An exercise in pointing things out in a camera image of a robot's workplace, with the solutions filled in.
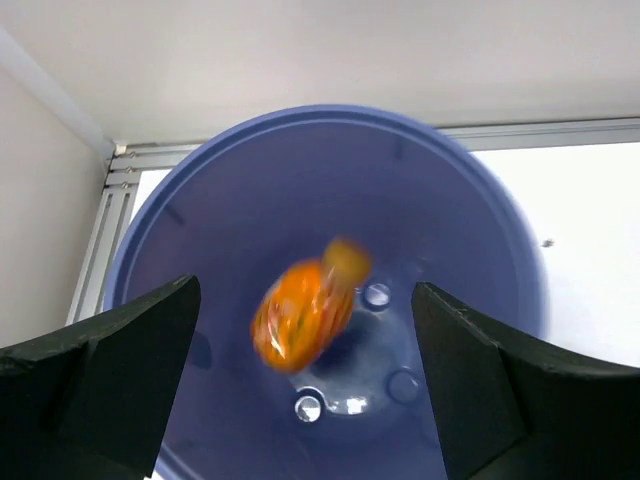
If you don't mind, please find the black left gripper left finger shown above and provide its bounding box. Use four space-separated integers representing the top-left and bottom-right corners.
1 276 201 479

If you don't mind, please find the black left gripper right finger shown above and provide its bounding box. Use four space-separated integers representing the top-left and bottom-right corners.
411 283 639 479

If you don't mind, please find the orange plastic bottle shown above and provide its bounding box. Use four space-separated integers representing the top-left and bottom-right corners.
250 237 372 374

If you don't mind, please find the blue plastic bin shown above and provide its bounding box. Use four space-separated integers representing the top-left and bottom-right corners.
104 105 546 479

